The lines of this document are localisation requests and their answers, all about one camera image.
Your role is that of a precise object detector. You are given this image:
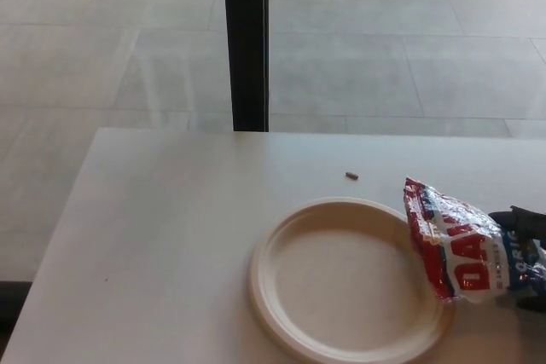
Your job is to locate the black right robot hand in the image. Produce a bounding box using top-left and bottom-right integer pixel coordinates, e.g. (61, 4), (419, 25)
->
(488, 205), (546, 310)

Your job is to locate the red white blue seed bag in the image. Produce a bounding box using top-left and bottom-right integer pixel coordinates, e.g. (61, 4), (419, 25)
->
(400, 175), (546, 308)

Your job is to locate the round cream paper plate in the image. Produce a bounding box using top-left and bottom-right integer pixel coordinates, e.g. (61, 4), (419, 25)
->
(247, 197), (456, 364)

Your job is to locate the black vertical window frame post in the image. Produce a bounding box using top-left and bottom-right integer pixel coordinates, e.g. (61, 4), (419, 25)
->
(221, 0), (270, 133)

